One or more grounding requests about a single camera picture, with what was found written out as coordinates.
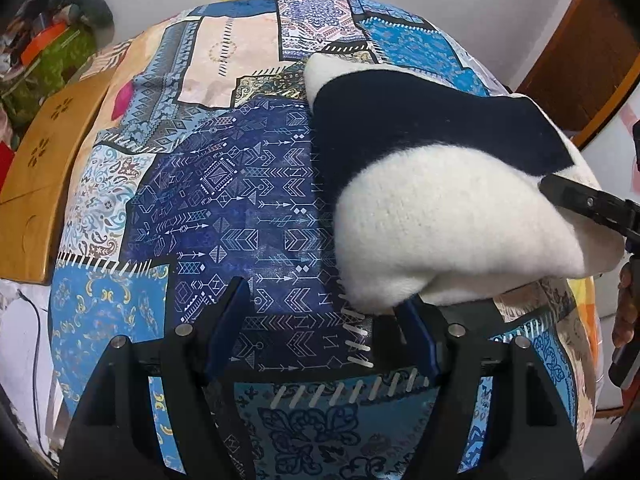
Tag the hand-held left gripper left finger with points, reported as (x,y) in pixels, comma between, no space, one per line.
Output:
(232,320)

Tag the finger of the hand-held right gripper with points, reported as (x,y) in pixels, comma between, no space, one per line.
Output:
(600,207)

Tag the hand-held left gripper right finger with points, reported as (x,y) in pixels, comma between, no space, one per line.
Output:
(420,340)

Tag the white and black sweater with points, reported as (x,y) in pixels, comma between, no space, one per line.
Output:
(450,210)

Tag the person's right hand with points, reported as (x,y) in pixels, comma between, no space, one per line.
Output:
(627,305)

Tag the orange striped sheet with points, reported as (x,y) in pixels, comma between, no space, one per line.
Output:
(587,292)

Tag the brown wooden door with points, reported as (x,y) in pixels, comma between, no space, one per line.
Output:
(575,75)

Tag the blue patchwork blanket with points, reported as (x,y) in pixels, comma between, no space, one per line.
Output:
(225,185)

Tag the pile of white papers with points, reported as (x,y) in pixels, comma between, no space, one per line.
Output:
(20,340)

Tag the wooden lap desk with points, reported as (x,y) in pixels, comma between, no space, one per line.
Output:
(40,175)

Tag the red box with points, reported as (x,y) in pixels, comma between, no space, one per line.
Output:
(5,165)

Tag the green printed bag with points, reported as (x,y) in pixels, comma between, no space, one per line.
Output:
(55,65)

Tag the orange box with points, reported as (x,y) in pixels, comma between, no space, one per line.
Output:
(45,40)

